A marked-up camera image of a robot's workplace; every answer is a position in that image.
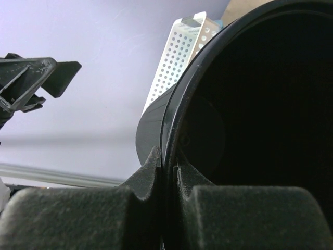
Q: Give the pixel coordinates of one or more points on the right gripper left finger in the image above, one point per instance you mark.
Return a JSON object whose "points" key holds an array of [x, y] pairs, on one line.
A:
{"points": [[122, 217]]}

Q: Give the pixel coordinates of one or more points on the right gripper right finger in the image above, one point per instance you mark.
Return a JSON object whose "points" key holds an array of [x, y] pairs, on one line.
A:
{"points": [[246, 217]]}

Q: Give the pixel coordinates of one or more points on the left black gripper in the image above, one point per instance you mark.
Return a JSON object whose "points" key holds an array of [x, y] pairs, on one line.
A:
{"points": [[22, 77]]}

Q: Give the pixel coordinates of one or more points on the large black plastic bucket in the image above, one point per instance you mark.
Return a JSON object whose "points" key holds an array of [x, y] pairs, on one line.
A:
{"points": [[254, 108]]}

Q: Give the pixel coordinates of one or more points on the white perforated plastic basket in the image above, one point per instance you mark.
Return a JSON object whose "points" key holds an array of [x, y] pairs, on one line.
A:
{"points": [[186, 39]]}

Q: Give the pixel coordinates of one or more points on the light blue basket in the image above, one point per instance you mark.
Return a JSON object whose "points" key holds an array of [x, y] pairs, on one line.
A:
{"points": [[220, 23]]}

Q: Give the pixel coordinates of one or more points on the aluminium extrusion rail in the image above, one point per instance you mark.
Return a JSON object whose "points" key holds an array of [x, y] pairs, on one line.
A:
{"points": [[56, 177]]}

